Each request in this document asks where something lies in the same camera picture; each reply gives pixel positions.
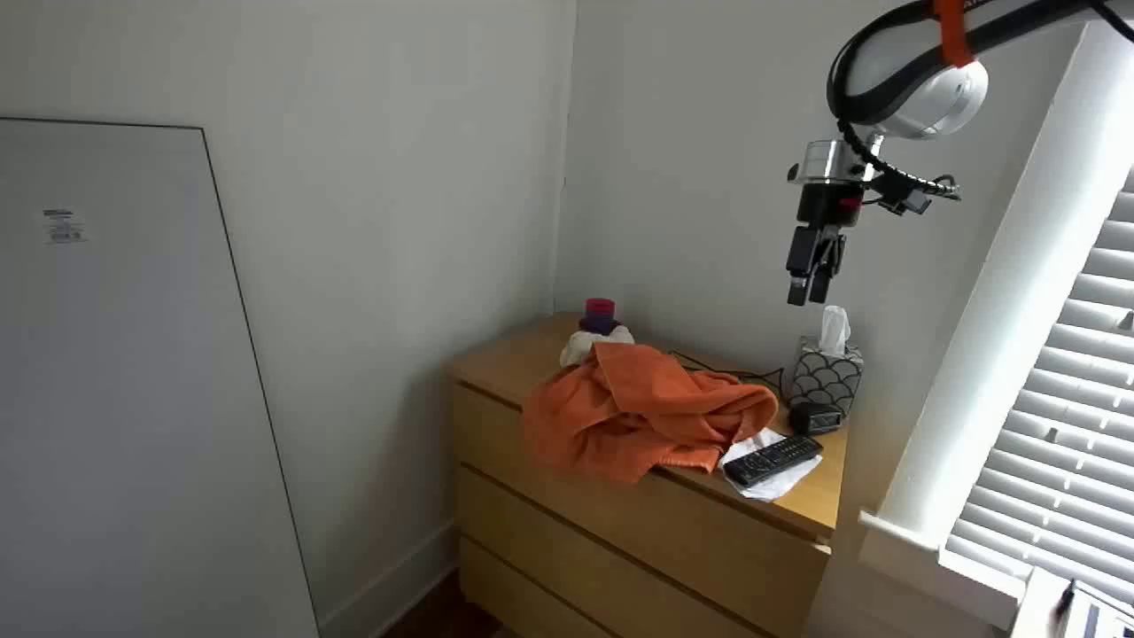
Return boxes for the black and white object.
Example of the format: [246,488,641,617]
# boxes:
[721,425,827,509]

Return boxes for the white tissue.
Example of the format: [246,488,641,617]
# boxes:
[813,302,857,358]

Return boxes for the purple small object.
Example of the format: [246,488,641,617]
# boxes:
[573,296,623,336]

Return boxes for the large white leaning panel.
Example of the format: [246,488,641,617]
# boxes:
[0,115,322,638]

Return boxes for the orange cloth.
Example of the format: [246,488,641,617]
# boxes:
[519,341,786,488]

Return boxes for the white window frame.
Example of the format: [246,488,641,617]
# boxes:
[853,19,1134,630]

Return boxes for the orange cable strap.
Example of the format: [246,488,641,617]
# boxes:
[928,0,983,73]

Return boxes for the white striped object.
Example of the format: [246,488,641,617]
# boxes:
[1009,563,1134,638]

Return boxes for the light wooden dresser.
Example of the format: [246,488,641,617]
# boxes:
[450,309,853,638]

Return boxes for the white small object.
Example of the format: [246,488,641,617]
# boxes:
[558,327,641,374]

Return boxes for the black remote control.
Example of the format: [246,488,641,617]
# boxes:
[721,432,827,494]

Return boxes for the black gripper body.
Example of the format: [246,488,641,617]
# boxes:
[790,173,871,243]

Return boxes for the small label sticker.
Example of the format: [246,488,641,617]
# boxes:
[39,206,89,247]

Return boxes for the white window blinds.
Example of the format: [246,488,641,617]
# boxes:
[937,169,1134,620]

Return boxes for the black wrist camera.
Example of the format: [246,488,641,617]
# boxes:
[867,169,963,219]

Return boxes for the black alarm clock device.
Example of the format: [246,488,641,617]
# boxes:
[786,401,852,439]

